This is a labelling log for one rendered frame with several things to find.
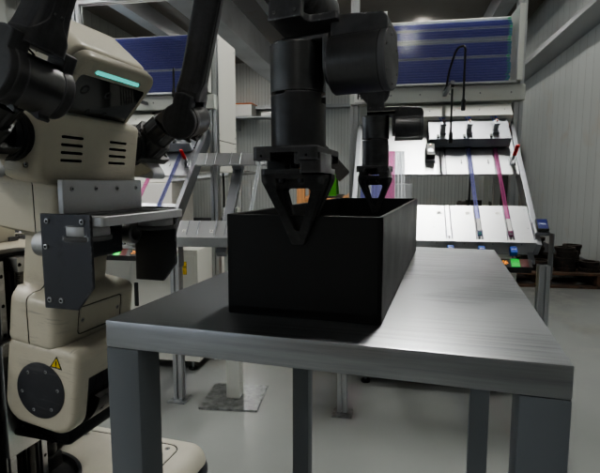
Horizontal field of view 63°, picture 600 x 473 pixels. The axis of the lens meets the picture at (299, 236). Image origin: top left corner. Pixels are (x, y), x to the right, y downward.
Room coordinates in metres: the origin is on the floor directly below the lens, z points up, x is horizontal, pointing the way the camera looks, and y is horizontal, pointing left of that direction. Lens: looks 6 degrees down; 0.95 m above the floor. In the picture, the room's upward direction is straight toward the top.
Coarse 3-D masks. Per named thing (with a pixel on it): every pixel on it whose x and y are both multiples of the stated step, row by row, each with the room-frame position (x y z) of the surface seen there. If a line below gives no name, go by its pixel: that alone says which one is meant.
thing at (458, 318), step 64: (448, 256) 0.95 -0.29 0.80; (128, 320) 0.50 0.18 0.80; (192, 320) 0.50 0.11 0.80; (256, 320) 0.50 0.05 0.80; (320, 320) 0.50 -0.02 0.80; (384, 320) 0.50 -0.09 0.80; (448, 320) 0.50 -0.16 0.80; (512, 320) 0.50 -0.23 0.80; (128, 384) 0.50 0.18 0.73; (448, 384) 0.40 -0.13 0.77; (512, 384) 0.39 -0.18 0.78; (128, 448) 0.50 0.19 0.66; (512, 448) 0.41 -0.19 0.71
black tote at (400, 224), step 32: (256, 224) 0.52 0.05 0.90; (320, 224) 0.50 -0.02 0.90; (352, 224) 0.49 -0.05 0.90; (384, 224) 0.49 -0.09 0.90; (416, 224) 1.02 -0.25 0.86; (256, 256) 0.52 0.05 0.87; (288, 256) 0.51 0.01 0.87; (320, 256) 0.50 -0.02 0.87; (352, 256) 0.49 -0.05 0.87; (384, 256) 0.50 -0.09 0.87; (256, 288) 0.52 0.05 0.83; (288, 288) 0.51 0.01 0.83; (320, 288) 0.50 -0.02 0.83; (352, 288) 0.49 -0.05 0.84; (384, 288) 0.50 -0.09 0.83; (352, 320) 0.49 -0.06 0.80
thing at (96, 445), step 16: (96, 432) 1.23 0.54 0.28; (64, 448) 1.15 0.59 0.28; (80, 448) 1.15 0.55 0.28; (96, 448) 1.15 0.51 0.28; (176, 448) 1.16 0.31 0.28; (192, 448) 1.16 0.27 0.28; (64, 464) 1.10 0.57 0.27; (80, 464) 1.08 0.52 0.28; (96, 464) 1.09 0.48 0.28; (176, 464) 1.09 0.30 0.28; (192, 464) 1.12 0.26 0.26
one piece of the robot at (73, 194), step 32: (64, 192) 0.82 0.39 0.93; (96, 192) 0.89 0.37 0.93; (128, 192) 0.98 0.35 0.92; (64, 224) 0.79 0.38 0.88; (96, 224) 0.78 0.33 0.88; (128, 224) 1.01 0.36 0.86; (160, 224) 0.97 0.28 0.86; (64, 256) 0.79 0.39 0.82; (96, 256) 0.91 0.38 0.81; (160, 256) 1.03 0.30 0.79; (64, 288) 0.79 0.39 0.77
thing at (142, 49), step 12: (168, 36) 2.48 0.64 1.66; (180, 36) 2.47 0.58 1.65; (132, 48) 2.51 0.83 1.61; (144, 48) 2.50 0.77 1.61; (156, 48) 2.49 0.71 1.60; (168, 48) 2.48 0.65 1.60; (180, 48) 2.47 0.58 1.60; (144, 60) 2.50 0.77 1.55; (156, 60) 2.49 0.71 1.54; (168, 60) 2.48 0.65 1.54; (180, 60) 2.47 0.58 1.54; (156, 72) 2.49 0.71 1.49; (168, 72) 2.48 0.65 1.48; (156, 84) 2.49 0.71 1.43; (168, 84) 2.48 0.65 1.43
